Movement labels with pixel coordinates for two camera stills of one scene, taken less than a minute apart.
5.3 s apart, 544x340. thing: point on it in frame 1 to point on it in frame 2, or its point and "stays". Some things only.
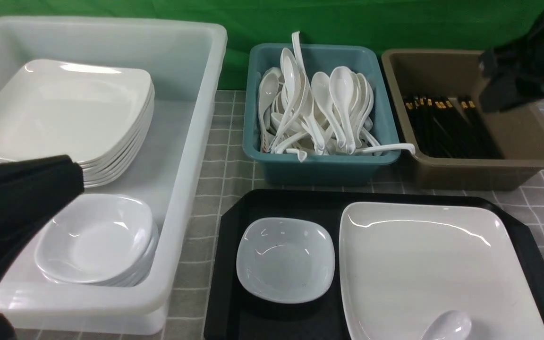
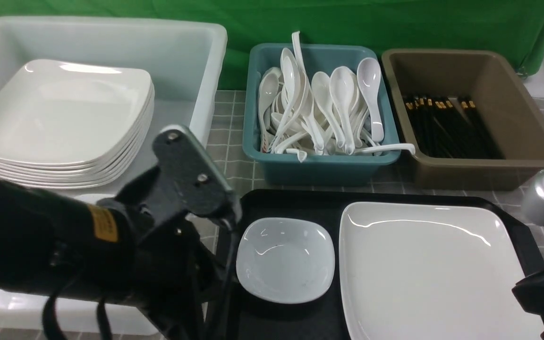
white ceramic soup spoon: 451,325 to 369,70
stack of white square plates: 101,116 stays
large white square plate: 402,263 stays
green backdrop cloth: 392,25 stays
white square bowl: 281,259 stays
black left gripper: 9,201 to 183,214
